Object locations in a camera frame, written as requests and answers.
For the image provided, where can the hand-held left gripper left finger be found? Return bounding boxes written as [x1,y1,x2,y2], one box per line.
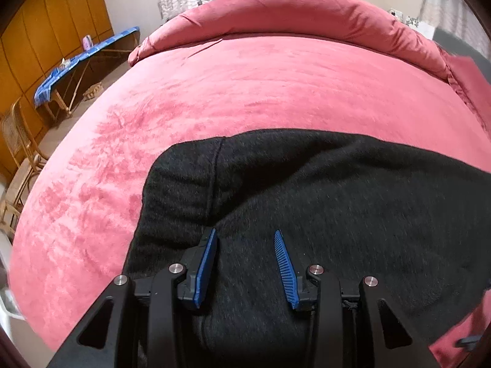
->
[48,227,219,368]

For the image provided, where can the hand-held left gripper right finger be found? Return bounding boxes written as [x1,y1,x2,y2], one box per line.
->
[273,230,442,368]

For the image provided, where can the black pants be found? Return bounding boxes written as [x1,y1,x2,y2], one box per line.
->
[123,128,491,368]

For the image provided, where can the round bed with pink sheet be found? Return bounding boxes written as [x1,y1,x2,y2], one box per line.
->
[8,0,491,368]

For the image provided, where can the white plastic object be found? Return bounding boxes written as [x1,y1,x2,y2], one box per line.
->
[0,234,24,320]

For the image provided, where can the small rattan stool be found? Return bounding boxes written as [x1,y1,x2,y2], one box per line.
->
[82,83,104,100]

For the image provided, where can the rattan table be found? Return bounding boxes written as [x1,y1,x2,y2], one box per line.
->
[42,38,139,119]

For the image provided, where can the rattan chair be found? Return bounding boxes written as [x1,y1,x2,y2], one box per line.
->
[0,98,50,234]

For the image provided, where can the blue ironing board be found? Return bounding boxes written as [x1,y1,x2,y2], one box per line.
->
[34,27,141,108]

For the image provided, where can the pink duvet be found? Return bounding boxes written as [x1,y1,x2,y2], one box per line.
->
[128,0,453,85]

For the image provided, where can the pink ruffled pillow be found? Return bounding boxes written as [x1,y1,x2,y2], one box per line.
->
[437,44,491,139]

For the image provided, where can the white patterned box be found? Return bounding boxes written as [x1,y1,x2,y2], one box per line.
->
[407,15,434,34]

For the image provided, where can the grey headboard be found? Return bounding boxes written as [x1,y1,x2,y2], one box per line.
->
[431,27,491,70]

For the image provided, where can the wooden wardrobe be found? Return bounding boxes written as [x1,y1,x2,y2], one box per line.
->
[0,0,115,179]

